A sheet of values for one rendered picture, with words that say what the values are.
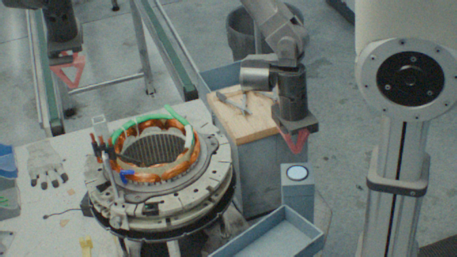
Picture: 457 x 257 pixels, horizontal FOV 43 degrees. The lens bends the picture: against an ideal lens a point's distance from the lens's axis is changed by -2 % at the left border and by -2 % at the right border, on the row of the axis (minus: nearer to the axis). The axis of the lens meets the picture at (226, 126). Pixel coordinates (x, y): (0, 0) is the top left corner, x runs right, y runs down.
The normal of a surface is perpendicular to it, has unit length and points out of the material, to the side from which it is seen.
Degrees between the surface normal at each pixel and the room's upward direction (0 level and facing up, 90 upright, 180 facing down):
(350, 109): 0
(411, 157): 90
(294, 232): 0
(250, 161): 90
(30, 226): 0
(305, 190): 90
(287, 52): 73
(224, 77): 90
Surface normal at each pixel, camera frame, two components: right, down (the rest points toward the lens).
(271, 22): -0.29, 0.32
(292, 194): -0.02, 0.62
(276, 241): -0.08, -0.79
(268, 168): 0.36, 0.55
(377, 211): -0.31, 0.60
